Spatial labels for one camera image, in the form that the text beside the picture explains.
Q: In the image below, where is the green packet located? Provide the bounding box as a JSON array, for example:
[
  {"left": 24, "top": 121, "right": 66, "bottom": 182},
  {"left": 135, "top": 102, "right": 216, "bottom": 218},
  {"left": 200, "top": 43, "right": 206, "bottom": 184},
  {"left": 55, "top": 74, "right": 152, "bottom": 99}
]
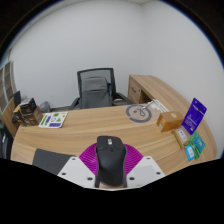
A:
[{"left": 189, "top": 131, "right": 207, "bottom": 159}]

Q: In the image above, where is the orange-brown cardboard box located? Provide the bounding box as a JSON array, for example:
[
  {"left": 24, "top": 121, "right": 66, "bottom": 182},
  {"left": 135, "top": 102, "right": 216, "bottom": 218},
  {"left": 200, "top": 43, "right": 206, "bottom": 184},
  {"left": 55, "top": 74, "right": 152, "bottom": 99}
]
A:
[{"left": 156, "top": 110, "right": 185, "bottom": 133}]

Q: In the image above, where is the green and white leaflet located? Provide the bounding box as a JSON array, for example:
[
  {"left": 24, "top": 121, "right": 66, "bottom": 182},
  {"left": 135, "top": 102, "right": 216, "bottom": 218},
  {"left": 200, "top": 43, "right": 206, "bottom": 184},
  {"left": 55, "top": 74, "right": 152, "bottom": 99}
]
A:
[{"left": 37, "top": 111, "right": 69, "bottom": 129}]

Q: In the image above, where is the black mesh office chair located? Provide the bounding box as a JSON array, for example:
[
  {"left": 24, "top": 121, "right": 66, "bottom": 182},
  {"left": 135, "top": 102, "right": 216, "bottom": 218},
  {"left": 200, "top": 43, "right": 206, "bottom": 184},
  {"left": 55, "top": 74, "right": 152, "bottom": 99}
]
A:
[{"left": 68, "top": 67, "right": 133, "bottom": 111}]

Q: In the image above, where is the small brown packet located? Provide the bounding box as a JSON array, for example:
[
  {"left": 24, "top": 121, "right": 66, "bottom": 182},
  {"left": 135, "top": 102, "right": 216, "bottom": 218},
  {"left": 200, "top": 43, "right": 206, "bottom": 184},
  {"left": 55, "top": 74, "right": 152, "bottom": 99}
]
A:
[{"left": 171, "top": 127, "right": 190, "bottom": 149}]

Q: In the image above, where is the wooden side desk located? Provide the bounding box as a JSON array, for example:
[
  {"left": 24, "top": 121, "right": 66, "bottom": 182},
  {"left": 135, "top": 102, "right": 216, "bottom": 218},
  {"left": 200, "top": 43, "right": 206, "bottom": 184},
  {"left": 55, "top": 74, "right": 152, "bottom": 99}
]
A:
[{"left": 127, "top": 74, "right": 188, "bottom": 111}]

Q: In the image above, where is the stack of dark boxes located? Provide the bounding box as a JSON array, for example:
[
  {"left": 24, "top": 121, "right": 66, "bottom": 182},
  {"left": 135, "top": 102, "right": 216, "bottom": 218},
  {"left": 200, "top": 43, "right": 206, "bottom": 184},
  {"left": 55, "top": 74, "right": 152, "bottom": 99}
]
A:
[{"left": 12, "top": 97, "right": 44, "bottom": 128}]

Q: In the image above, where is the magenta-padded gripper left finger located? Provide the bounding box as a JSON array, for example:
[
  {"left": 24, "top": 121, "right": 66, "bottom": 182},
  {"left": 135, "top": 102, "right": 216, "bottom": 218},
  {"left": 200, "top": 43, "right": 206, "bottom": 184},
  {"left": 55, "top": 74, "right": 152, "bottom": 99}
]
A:
[{"left": 57, "top": 143, "right": 98, "bottom": 188}]

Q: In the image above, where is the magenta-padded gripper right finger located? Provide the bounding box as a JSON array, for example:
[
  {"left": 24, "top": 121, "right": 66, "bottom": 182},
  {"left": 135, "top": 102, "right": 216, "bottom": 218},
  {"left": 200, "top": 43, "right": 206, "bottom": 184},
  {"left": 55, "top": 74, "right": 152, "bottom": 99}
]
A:
[{"left": 123, "top": 143, "right": 166, "bottom": 188}]

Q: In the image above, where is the grey backpack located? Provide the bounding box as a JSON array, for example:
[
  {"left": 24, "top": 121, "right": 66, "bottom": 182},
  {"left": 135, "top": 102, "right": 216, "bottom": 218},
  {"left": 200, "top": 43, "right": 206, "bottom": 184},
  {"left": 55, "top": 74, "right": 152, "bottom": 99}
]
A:
[{"left": 80, "top": 76, "right": 113, "bottom": 109}]

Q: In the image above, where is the small blue packet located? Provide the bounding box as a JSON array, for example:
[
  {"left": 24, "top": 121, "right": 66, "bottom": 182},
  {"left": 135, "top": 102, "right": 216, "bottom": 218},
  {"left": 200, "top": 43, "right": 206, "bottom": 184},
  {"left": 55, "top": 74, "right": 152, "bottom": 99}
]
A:
[{"left": 184, "top": 144, "right": 196, "bottom": 162}]

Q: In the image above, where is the wooden shelf unit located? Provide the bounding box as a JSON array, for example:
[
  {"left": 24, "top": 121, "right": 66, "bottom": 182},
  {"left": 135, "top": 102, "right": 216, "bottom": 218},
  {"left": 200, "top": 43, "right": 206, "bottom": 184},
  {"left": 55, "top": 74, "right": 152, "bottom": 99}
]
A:
[{"left": 0, "top": 59, "right": 18, "bottom": 138}]

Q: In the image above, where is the purple retail package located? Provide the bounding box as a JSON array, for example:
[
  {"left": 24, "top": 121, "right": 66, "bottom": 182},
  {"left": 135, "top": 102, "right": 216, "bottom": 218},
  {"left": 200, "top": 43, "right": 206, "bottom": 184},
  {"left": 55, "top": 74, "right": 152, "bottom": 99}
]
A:
[{"left": 181, "top": 97, "right": 208, "bottom": 136}]

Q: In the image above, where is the dark grey mouse pad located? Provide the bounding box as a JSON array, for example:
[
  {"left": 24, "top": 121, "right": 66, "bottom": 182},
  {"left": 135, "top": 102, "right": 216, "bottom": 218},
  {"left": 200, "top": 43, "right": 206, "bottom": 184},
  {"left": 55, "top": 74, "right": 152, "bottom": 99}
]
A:
[{"left": 31, "top": 148, "right": 76, "bottom": 176}]

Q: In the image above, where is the dark grey computer mouse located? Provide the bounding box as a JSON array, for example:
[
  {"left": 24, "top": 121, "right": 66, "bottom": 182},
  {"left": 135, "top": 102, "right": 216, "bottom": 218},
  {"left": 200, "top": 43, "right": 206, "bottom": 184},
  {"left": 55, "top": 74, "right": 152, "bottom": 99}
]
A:
[{"left": 94, "top": 135, "right": 128, "bottom": 189}]

